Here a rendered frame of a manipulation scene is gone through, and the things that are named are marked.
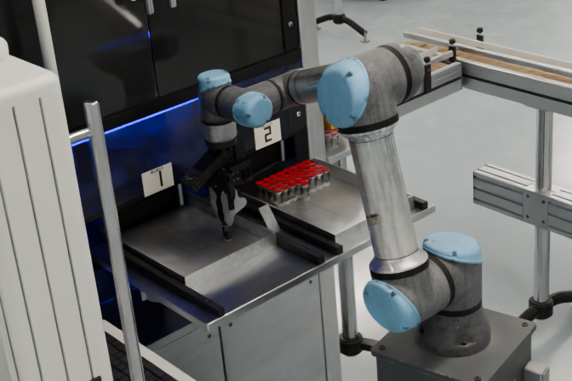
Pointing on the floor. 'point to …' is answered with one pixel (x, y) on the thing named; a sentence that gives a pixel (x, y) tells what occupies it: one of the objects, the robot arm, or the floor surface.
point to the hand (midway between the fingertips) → (223, 219)
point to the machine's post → (315, 145)
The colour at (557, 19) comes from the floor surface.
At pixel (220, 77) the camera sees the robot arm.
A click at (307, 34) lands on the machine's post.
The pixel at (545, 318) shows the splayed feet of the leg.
